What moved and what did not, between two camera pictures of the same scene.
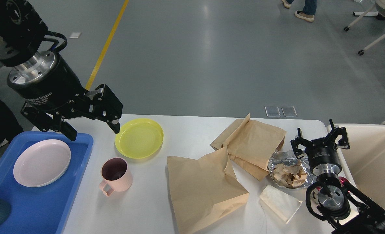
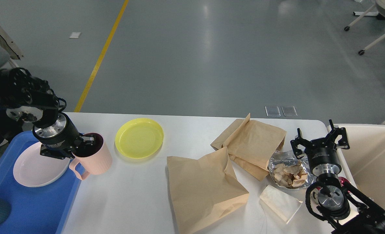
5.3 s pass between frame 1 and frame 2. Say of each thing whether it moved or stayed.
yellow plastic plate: stayed
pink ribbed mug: moved
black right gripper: stayed
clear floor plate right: stayed
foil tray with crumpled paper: stayed
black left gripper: moved
